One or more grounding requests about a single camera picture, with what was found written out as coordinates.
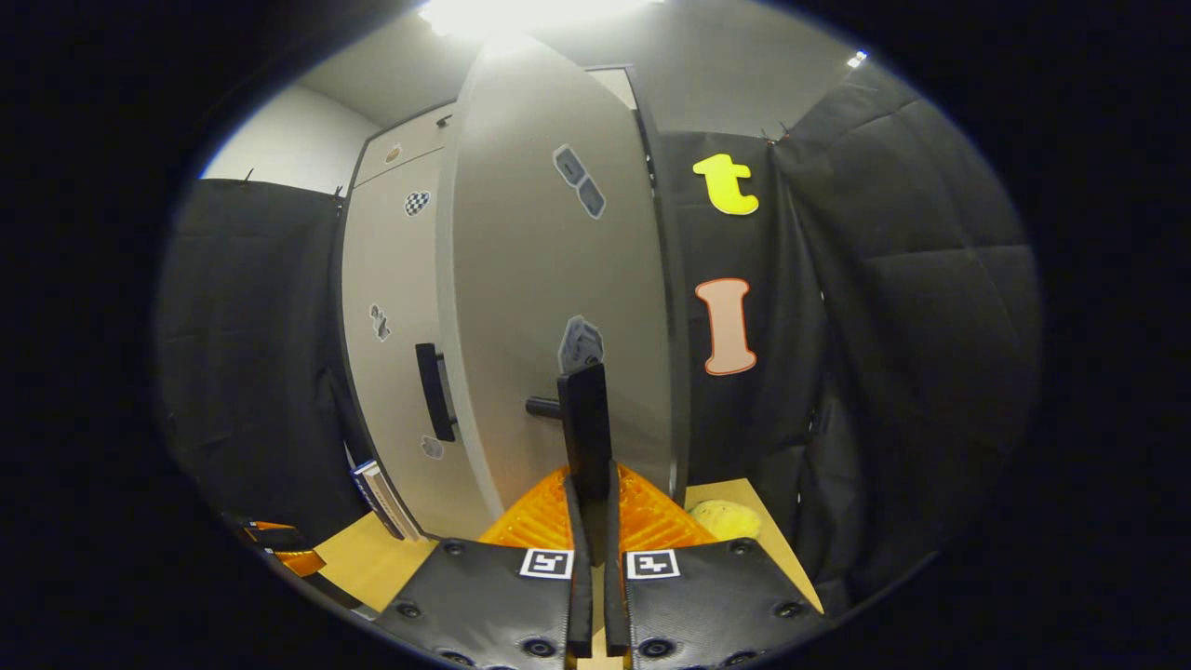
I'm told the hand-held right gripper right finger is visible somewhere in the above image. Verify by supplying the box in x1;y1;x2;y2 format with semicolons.
603;461;824;670

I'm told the grey cabinet drawer front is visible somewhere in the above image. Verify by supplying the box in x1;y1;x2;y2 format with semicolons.
354;102;457;187

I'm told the grey double-door shoe cabinet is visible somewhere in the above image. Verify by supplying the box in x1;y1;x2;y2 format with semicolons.
330;63;694;545

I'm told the black door handle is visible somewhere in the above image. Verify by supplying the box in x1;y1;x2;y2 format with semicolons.
526;363;615;569
415;342;459;443

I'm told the blue book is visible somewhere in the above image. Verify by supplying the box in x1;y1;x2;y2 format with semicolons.
351;462;396;541

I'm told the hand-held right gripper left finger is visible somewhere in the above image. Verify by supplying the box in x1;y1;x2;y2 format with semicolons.
377;465;594;670

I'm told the yellow round sponge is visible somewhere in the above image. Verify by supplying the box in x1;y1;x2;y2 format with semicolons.
689;500;762;543

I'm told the black backdrop cloth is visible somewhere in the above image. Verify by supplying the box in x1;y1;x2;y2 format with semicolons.
154;79;1043;615

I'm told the white book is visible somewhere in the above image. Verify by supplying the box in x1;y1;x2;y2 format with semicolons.
361;459;424;543

